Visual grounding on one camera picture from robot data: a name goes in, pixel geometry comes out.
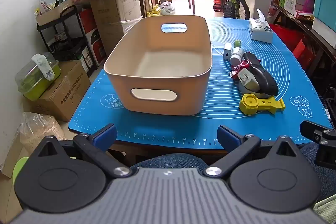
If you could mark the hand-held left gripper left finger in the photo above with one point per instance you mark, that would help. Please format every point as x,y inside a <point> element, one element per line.
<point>106,136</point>

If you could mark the pale green cloth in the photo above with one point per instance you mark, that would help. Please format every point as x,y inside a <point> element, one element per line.
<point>326,209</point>

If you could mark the shallow cardboard box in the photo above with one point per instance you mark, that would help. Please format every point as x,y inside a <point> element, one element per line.
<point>52,15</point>

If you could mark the green tape roll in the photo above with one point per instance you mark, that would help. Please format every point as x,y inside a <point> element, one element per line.
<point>237,43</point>

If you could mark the clear bag of grain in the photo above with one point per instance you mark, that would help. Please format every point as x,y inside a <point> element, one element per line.
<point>39,129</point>

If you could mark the beige plastic storage bin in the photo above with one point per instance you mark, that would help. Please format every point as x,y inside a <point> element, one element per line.
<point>157,92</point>

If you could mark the green container clear lid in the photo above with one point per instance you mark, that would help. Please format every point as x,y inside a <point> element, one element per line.
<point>34,79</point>

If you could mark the white patterned cloth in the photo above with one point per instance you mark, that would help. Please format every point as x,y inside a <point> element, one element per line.
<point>44,66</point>

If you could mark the brown printed cardboard box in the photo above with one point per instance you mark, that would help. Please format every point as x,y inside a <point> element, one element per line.
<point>65,92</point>

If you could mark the red white appliance box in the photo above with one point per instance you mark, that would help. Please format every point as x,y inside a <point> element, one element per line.
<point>92,37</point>

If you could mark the yellow plastic jug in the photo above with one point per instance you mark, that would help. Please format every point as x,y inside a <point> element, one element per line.
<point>153,12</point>

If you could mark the yellow plastic tool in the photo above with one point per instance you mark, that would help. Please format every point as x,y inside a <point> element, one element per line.
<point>252,104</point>

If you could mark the black utility cart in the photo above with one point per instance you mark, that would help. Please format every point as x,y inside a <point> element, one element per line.
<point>65,43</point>

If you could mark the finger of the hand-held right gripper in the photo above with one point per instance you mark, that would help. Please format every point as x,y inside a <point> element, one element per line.
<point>315,132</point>

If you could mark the small white charger plug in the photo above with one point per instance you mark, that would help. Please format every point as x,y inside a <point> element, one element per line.
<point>227,50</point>

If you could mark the white plastic bottle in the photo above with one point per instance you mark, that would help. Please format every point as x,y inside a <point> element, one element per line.
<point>237,56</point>

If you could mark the light green plastic object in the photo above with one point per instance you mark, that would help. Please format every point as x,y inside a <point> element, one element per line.
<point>19,167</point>

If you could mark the white plastic bag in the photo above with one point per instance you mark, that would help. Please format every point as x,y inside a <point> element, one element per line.
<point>167,8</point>

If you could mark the blue silicone mat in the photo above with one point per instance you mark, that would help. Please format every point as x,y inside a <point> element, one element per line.
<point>286,74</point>

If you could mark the white tape roll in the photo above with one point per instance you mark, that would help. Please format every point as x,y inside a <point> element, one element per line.
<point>245,90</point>

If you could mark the large white charger plug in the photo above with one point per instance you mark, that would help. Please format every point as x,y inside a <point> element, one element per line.
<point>248,78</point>

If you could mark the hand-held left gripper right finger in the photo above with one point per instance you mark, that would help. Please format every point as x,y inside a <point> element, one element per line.
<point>228,136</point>

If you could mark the teal plastic crate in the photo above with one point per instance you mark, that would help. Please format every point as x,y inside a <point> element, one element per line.
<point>325,3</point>

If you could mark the white tissue box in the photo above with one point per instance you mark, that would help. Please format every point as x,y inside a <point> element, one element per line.
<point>260,31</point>

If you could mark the red white crumpled wrapper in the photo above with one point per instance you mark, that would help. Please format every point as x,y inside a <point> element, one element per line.
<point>240,66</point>

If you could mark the person's jeans leg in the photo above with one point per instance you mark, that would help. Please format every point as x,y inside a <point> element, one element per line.
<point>309,161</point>
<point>170,161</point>

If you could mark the dark wooden side shelf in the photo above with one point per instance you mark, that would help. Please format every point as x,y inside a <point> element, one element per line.
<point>315,37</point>

